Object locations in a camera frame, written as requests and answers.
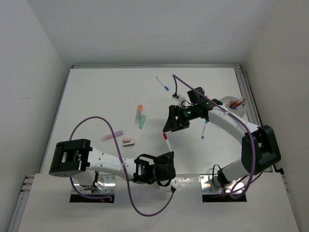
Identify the red ballpoint pen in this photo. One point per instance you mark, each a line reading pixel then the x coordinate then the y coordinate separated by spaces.
pixel 236 103

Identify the teal capped white marker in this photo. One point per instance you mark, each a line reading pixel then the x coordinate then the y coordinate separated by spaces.
pixel 204 129

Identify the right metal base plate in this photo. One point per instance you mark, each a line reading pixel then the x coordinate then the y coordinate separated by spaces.
pixel 208 187

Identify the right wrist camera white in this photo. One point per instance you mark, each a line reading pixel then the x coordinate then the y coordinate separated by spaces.
pixel 178 98

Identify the orange highlighter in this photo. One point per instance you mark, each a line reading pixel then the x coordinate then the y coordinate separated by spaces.
pixel 138 113

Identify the blue capped white marker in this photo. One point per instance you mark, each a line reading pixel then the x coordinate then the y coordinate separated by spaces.
pixel 164 86

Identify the red capped white marker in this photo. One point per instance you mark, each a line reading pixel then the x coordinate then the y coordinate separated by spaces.
pixel 167 142

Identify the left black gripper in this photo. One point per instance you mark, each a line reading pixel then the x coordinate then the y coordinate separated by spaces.
pixel 167 158

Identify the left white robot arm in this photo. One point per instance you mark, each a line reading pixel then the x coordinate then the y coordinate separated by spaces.
pixel 79 160

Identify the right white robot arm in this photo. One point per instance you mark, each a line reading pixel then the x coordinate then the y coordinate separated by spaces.
pixel 259 147

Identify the metal base plate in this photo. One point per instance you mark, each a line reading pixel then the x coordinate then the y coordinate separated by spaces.
pixel 208 187
pixel 105 186

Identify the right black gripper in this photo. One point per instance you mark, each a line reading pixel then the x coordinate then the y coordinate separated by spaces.
pixel 172 124

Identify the white round divided organizer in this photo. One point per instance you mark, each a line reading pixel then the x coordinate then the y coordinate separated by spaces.
pixel 240 111

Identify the green highlighter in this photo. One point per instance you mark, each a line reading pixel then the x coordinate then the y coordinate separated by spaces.
pixel 142 121

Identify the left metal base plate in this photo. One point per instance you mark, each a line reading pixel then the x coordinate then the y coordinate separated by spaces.
pixel 105 186

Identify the purple highlighter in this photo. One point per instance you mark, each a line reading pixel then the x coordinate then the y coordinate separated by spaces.
pixel 112 135

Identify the pink mini stapler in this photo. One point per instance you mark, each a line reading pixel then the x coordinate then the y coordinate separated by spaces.
pixel 128 142

